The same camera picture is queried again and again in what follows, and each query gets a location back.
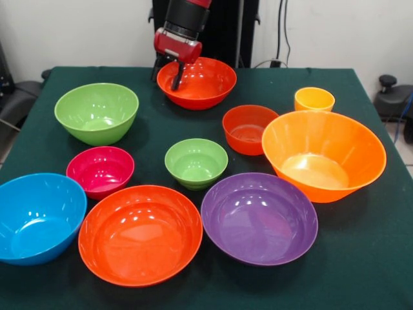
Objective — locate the large orange bowl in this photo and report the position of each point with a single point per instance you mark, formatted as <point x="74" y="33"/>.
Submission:
<point x="322" y="151"/>

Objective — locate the blue bowl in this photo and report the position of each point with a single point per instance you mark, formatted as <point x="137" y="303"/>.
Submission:
<point x="35" y="223"/>

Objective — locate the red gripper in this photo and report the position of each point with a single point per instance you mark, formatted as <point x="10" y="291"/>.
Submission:
<point x="177" y="48"/>

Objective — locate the large red bowl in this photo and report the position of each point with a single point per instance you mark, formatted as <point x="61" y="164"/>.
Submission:
<point x="209" y="87"/>
<point x="140" y="239"/>

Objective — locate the large green bowl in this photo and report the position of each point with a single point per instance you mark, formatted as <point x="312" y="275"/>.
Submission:
<point x="96" y="109"/>

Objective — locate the pink bowl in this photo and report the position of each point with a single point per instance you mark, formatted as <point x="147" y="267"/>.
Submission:
<point x="100" y="171"/>

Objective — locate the purple bowl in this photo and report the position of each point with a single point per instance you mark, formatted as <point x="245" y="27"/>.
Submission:
<point x="258" y="223"/>

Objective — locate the black device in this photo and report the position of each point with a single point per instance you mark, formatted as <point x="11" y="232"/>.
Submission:
<point x="4" y="74"/>

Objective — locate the small red bowl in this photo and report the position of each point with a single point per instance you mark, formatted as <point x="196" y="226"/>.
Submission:
<point x="245" y="126"/>

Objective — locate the dark green table cloth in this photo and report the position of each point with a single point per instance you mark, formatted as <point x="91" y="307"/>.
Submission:
<point x="161" y="129"/>

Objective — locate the small green bowl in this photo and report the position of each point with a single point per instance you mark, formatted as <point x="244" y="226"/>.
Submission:
<point x="195" y="161"/>

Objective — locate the yellow cup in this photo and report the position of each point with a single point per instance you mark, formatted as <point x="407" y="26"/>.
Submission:
<point x="314" y="98"/>

